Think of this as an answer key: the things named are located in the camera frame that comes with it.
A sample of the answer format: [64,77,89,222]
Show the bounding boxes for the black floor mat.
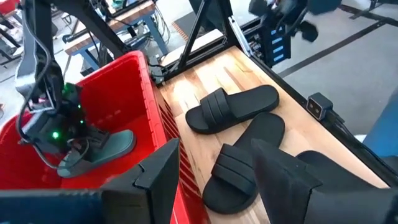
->
[172,11,218,42]

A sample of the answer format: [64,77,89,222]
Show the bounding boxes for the black office chair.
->
[248,0,320,44]

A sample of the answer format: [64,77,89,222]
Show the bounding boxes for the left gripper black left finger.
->
[101,138,182,224]

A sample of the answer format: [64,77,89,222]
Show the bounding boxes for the black controller box blue labels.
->
[248,21,293,68]

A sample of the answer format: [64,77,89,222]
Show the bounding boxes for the black diagonal frame strut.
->
[175,0,208,74]

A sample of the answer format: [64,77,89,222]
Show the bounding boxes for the red plastic bin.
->
[0,50,212,224]

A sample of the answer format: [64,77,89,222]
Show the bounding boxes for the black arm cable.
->
[15,18,91,170]

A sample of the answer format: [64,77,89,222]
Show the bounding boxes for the black table edge rail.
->
[248,55,398,187]

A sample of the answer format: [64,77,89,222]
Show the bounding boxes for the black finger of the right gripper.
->
[83,124,110,151]

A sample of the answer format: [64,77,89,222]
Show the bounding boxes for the wooden workbench blue legs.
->
[63,1,170,74]

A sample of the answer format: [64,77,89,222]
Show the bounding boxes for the teal rubber slide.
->
[57,129,137,179]

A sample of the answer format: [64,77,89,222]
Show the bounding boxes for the blue panel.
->
[362,88,398,158]

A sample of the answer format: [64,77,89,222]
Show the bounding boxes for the black upright frame post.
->
[216,0,252,57]

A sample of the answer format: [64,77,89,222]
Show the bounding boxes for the camera cable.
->
[325,110,368,147]

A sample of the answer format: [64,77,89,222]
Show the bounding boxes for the black cable plug cluster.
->
[147,55,167,85]

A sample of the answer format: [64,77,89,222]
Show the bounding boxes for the black table end rail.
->
[160,39,237,83]

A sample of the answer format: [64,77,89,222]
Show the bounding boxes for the grey table-level camera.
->
[306,92,334,121]

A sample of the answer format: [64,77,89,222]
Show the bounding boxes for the thick black frame beam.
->
[51,0,131,58]

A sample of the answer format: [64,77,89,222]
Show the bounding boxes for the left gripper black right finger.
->
[251,138,389,224]

